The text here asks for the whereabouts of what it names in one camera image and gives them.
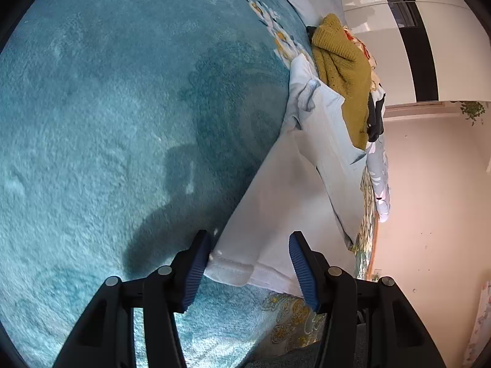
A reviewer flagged small green plant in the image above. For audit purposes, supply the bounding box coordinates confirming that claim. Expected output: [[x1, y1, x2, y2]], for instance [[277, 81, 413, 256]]
[[458, 101, 487, 126]]

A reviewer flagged black and white garment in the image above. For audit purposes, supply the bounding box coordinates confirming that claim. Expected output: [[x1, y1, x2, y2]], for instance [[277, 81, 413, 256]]
[[365, 94, 386, 143]]

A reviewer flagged pale floral cloth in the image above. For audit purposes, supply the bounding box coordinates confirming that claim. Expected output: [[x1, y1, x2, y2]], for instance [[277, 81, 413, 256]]
[[462, 280, 491, 366]]

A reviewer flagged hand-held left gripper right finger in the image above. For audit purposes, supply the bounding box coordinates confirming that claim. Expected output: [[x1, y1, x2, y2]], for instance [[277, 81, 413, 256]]
[[288, 231, 447, 368]]

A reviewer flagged cartoon printed cloth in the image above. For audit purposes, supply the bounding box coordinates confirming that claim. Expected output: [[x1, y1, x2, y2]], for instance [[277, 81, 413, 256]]
[[342, 25, 381, 96]]

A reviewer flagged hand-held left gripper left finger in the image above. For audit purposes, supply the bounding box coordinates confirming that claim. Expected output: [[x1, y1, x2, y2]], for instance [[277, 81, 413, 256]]
[[52, 230, 212, 368]]

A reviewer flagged mustard knit sweater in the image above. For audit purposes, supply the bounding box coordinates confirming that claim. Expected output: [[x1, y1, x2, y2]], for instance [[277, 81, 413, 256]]
[[311, 13, 373, 150]]

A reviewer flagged pale blue garment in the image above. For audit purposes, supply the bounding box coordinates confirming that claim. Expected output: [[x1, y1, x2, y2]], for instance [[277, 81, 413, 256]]
[[203, 54, 367, 296]]

